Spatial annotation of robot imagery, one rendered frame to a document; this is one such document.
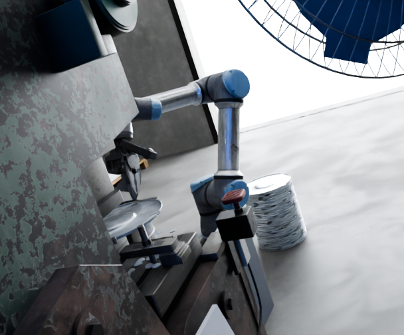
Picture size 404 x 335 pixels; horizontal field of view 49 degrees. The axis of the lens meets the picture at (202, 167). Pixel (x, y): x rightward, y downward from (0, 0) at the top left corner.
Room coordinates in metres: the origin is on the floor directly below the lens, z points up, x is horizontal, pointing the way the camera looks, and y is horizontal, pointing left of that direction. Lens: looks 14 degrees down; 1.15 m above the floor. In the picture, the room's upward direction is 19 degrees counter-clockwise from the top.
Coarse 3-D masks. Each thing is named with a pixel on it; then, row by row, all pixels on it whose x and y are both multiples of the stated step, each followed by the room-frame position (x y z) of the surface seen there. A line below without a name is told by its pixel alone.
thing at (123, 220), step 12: (132, 204) 1.35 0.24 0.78; (144, 204) 1.31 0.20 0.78; (156, 204) 1.26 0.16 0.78; (108, 216) 1.31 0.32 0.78; (120, 216) 1.25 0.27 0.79; (132, 216) 1.21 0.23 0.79; (144, 216) 1.19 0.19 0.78; (156, 216) 1.15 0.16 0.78; (108, 228) 1.17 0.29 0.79; (120, 228) 1.16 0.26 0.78; (132, 228) 1.12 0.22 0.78
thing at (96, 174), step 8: (96, 160) 1.12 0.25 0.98; (88, 168) 1.09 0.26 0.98; (96, 168) 1.11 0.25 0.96; (104, 168) 1.14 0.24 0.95; (88, 176) 1.07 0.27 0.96; (96, 176) 1.10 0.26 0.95; (104, 176) 1.13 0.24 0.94; (96, 184) 1.09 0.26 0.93; (104, 184) 1.12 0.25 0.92; (96, 192) 1.08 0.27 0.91; (104, 192) 1.11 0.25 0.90; (96, 200) 1.07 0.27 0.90
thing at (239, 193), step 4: (228, 192) 1.22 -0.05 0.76; (232, 192) 1.20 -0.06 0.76; (236, 192) 1.19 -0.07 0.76; (240, 192) 1.18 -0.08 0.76; (244, 192) 1.18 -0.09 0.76; (224, 196) 1.20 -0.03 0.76; (228, 196) 1.18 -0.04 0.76; (232, 196) 1.17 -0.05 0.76; (236, 196) 1.16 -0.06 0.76; (240, 196) 1.15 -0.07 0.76; (244, 196) 1.18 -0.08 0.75; (224, 200) 1.16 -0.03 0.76; (228, 200) 1.16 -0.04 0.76; (232, 200) 1.15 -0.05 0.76; (236, 200) 1.15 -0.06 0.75; (240, 200) 1.15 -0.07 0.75; (224, 204) 1.17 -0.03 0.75; (228, 204) 1.16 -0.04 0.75; (236, 204) 1.18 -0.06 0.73; (236, 208) 1.18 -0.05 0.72
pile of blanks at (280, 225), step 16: (272, 192) 2.28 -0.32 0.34; (288, 192) 2.32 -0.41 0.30; (256, 208) 2.32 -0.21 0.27; (272, 208) 2.29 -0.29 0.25; (288, 208) 2.32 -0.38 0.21; (256, 224) 2.35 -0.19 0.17; (272, 224) 2.29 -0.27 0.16; (288, 224) 2.29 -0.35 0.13; (304, 224) 2.40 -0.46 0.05; (272, 240) 2.30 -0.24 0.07; (288, 240) 2.29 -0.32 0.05
